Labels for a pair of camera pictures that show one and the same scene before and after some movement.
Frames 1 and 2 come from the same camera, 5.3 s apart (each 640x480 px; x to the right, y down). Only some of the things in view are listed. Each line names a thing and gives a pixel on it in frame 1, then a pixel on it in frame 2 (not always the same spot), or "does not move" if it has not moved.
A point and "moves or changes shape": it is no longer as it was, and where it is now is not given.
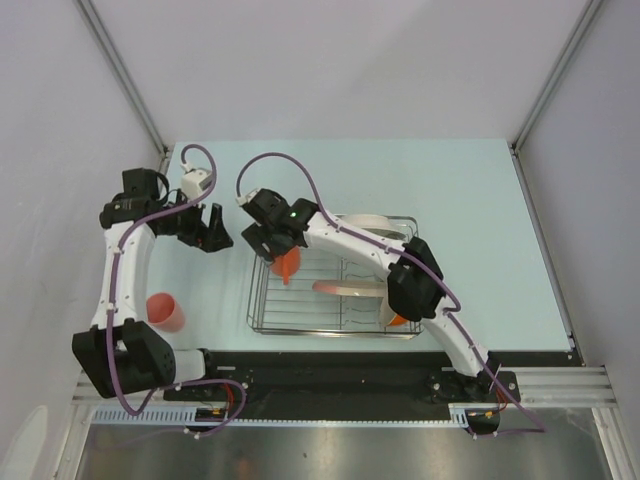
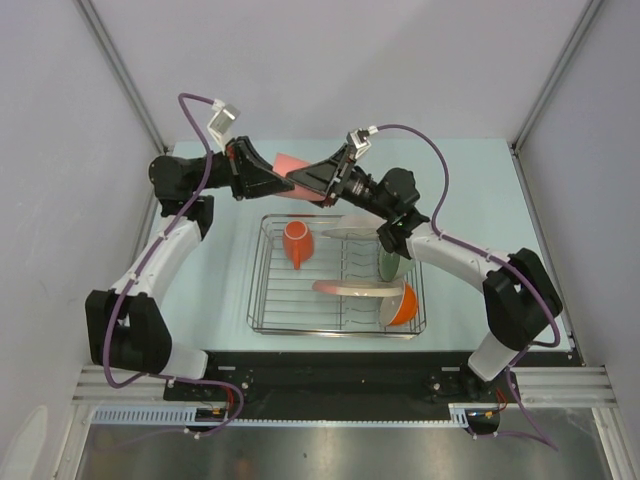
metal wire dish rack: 329,296 does not move
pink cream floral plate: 366,289 does not move
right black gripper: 257,236 to 321,176
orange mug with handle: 287,264 moves or changes shape
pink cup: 163,311 to 285,163
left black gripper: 210,238 to 248,174
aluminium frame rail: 539,386 does not move
